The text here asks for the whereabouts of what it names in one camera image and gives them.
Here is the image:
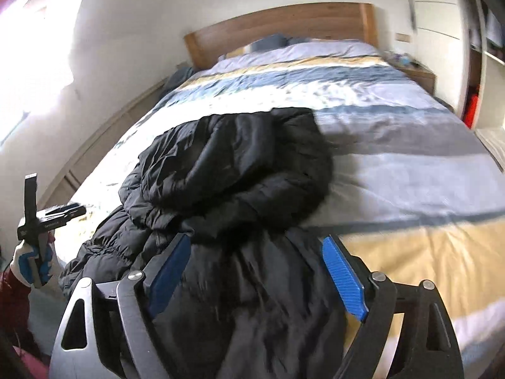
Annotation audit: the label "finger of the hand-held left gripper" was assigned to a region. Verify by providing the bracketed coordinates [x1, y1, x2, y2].
[55, 206, 87, 222]
[43, 204, 80, 217]

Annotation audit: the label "red bag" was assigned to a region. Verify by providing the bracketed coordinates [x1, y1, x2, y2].
[462, 93, 480, 129]

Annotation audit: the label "bed with striped duvet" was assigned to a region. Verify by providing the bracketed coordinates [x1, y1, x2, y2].
[55, 39, 505, 368]

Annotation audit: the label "person's left hand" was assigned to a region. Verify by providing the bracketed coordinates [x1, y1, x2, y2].
[12, 231, 56, 288]

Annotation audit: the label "wooden headboard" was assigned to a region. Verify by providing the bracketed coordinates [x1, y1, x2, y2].
[184, 3, 378, 69]

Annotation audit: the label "white wardrobe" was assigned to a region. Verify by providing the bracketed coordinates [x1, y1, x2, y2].
[406, 0, 505, 174]

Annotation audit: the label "bright window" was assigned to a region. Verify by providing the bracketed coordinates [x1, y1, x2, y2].
[0, 0, 81, 145]

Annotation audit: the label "blue pillow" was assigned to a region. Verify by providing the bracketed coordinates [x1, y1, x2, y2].
[250, 33, 288, 53]

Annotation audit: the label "person's left forearm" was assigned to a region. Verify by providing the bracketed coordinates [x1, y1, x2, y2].
[0, 266, 44, 364]

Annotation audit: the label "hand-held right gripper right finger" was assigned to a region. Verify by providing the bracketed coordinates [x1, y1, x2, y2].
[321, 235, 464, 379]

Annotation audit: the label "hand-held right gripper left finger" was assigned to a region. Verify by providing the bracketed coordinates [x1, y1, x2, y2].
[48, 233, 193, 379]

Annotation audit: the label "wooden nightstand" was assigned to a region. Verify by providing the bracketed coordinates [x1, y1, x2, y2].
[395, 63, 437, 95]

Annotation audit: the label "hanging clothes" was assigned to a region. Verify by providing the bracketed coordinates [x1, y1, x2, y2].
[469, 0, 505, 48]

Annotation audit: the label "black puffer coat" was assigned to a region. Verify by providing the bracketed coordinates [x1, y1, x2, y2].
[58, 107, 356, 379]

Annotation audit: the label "pink cloth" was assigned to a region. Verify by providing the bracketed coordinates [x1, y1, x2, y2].
[12, 345, 51, 379]

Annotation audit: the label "beige low wall cabinet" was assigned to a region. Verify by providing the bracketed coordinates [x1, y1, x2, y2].
[37, 77, 170, 208]

